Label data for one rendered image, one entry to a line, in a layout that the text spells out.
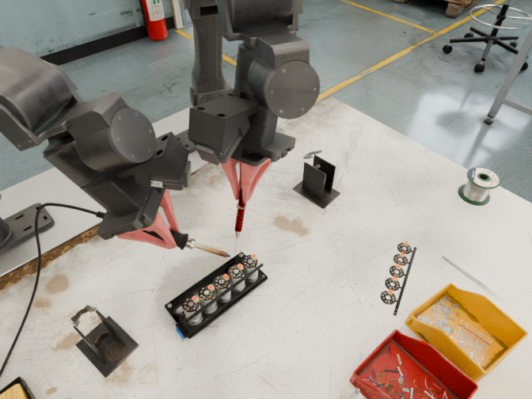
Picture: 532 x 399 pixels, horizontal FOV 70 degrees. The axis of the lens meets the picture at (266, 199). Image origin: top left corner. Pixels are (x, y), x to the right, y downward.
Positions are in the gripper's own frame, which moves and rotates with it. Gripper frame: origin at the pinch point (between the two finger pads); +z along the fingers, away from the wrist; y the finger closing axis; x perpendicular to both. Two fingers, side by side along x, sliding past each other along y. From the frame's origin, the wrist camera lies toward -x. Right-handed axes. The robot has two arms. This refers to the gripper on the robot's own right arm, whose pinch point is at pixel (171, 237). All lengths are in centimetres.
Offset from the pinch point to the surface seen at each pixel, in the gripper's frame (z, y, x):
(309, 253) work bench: 21.5, 7.9, -12.5
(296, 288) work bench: 20.4, 0.7, -10.5
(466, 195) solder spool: 36, 24, -41
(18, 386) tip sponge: 1.5, -17.7, 22.4
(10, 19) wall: -28, 204, 166
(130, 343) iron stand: 8.5, -10.4, 11.4
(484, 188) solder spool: 33, 22, -45
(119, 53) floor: 27, 235, 139
